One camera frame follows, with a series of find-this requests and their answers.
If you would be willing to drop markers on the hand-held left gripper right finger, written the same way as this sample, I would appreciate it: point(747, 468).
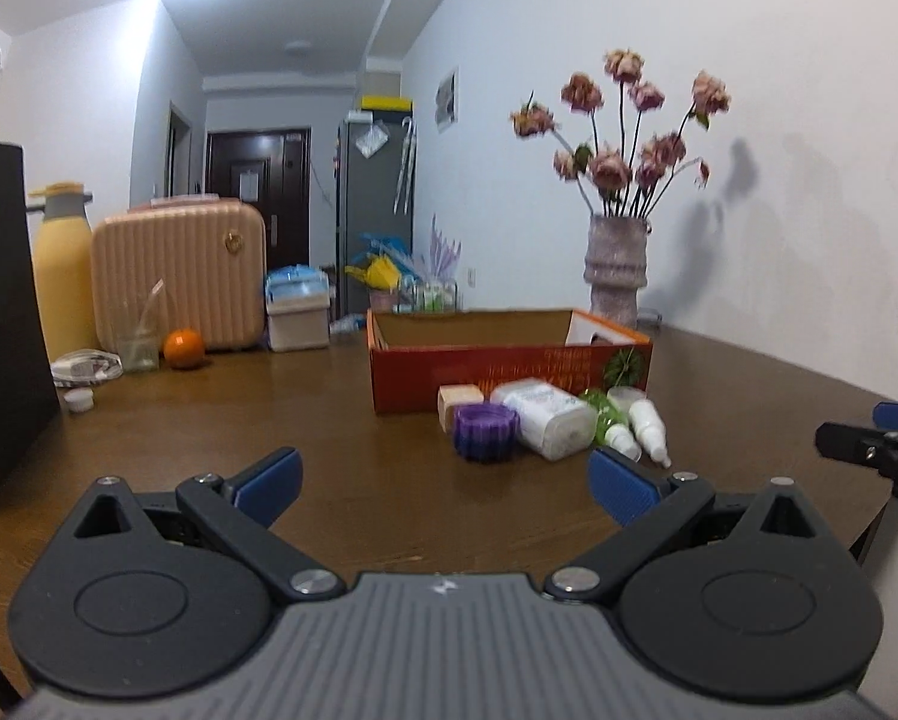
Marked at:
point(620, 486)

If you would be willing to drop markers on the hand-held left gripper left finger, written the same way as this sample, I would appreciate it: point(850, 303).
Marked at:
point(278, 481)

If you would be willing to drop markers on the small white bottle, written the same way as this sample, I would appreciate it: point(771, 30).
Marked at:
point(646, 424)

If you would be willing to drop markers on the green spray bottle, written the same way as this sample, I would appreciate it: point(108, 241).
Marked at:
point(605, 416)

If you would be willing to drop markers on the large white plastic bottle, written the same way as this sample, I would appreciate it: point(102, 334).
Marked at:
point(550, 420)

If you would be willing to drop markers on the purple ridged cap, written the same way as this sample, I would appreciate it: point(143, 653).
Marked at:
point(485, 435)

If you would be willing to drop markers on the orange cardboard box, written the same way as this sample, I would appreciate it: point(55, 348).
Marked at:
point(419, 379)

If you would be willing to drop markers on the beige square block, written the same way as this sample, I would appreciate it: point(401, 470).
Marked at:
point(460, 403)

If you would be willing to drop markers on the beige storage box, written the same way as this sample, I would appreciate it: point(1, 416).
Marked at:
point(297, 326)

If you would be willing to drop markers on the orange fruit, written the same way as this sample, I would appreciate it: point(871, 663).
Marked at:
point(184, 349)

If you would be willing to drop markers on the pink textured vase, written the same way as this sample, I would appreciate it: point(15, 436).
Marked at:
point(615, 270)

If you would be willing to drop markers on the yellow plastic item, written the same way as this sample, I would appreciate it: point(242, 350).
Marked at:
point(380, 274)

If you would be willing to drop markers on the pink ribbed suitcase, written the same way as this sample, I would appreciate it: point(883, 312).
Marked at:
point(179, 270)

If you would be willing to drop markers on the purple straws bunch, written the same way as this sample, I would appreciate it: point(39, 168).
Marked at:
point(441, 255)

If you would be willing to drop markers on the yellow thermos bottle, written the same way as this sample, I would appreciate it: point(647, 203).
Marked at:
point(62, 285)

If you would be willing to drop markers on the dark wooden door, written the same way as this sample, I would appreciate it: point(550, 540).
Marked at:
point(257, 187)

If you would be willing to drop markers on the dried pink roses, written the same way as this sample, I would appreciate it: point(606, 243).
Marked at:
point(610, 169)

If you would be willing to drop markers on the black paper bag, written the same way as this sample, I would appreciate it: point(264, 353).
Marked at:
point(2, 315)

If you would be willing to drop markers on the white folded umbrella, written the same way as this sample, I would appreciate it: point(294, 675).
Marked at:
point(405, 165)

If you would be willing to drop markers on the clear plastic bag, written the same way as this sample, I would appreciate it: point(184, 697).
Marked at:
point(371, 141)

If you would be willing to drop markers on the yellow box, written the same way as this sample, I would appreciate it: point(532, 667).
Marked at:
point(386, 102)

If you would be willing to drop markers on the wall poster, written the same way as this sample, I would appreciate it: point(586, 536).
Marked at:
point(446, 99)

